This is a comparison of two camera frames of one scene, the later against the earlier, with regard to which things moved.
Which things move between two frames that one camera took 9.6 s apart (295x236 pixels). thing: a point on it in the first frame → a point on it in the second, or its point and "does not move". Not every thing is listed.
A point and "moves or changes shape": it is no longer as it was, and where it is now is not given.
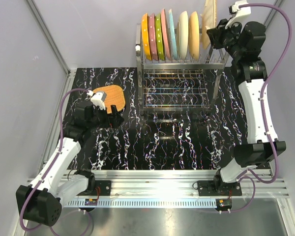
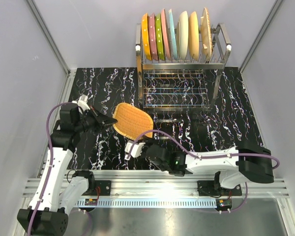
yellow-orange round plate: [193, 35] does not move
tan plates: [115, 96] → [132, 122]
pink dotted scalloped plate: [153, 37] does not move
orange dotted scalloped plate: [145, 34] does not move
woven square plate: [210, 20] moves or changes shape
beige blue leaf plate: [173, 35] does not move
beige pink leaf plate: [166, 34] does not move
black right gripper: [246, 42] → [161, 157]
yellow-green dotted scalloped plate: [160, 38] does not move
